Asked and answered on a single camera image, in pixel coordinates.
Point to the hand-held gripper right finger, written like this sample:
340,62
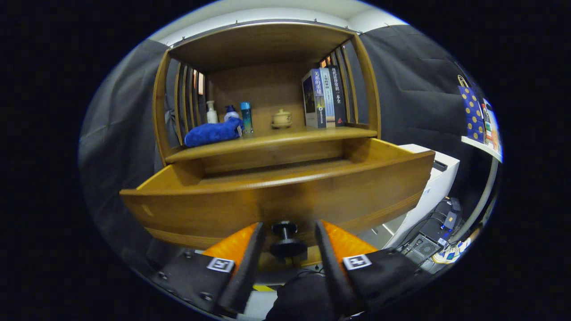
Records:
332,272

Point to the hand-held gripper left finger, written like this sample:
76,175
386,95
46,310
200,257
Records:
243,272

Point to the wooden drawer with black knob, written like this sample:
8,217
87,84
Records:
267,200

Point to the wooden countertop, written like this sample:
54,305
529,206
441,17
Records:
285,136

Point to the wooden cabinet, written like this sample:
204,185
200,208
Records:
267,84

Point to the person's dark trouser leg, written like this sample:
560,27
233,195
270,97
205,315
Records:
303,298

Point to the black computer case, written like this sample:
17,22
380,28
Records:
421,249

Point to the person's white sneaker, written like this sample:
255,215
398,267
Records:
450,254

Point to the blue folded towel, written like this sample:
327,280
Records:
209,133

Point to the teal bottle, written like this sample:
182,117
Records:
246,118

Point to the white bottle with blue cap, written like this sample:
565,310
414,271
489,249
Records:
230,115

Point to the beige lidded teacup with saucer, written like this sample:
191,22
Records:
282,119

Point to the white pump bottle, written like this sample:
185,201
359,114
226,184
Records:
212,117

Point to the grey metal shelf pole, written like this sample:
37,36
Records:
484,196

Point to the white book with blue spine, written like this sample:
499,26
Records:
312,102

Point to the light blue book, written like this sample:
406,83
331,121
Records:
328,98

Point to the white round shelf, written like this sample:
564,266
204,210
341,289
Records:
484,148

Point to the black backdrop cloth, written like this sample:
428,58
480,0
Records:
415,89

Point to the blue dotted gift bag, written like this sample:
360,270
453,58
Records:
473,113

